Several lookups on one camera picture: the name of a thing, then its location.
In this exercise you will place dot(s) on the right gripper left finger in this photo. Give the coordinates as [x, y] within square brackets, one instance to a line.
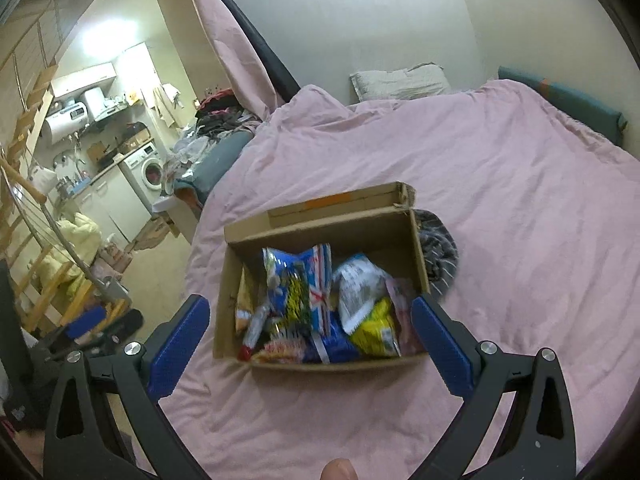
[170, 347]

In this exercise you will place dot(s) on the blue yellow snack bag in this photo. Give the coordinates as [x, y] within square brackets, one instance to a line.
[333, 348]

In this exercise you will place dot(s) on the brown cardboard box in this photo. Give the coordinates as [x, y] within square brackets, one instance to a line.
[378, 222]

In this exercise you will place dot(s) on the pink duvet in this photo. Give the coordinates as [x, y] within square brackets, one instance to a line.
[545, 214]

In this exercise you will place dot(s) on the teal bed bolster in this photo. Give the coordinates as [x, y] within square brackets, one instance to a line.
[598, 116]

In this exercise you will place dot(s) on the right hand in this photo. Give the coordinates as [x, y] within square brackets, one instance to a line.
[339, 469]

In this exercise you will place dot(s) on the white printed snack bag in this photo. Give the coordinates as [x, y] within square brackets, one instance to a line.
[360, 284]

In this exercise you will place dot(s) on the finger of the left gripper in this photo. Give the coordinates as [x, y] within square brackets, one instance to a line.
[85, 322]

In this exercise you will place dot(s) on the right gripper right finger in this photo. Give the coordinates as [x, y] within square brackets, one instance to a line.
[449, 343]

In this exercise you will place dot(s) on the white grey pillow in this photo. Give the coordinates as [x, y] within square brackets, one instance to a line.
[425, 79]

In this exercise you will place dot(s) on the pink floral paper packet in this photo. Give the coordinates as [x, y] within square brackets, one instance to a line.
[402, 293]

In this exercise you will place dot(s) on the dark striped garment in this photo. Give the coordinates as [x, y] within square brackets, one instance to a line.
[440, 252]

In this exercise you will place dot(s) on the white water heater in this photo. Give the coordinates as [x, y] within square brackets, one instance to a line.
[58, 126]

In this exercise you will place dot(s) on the pile of dark clothes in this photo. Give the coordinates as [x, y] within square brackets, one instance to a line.
[221, 114]

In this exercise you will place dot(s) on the tan narrow snack packet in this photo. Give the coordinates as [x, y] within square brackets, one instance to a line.
[245, 301]

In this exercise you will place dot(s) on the red snack bag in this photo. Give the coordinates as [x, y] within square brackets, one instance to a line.
[253, 332]

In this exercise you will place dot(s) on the power life snack bag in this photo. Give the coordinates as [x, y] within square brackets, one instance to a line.
[281, 351]

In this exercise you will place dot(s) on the blue green popcorn bag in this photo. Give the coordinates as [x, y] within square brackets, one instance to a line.
[298, 287]

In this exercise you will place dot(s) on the white washing machine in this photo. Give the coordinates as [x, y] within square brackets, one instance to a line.
[143, 169]

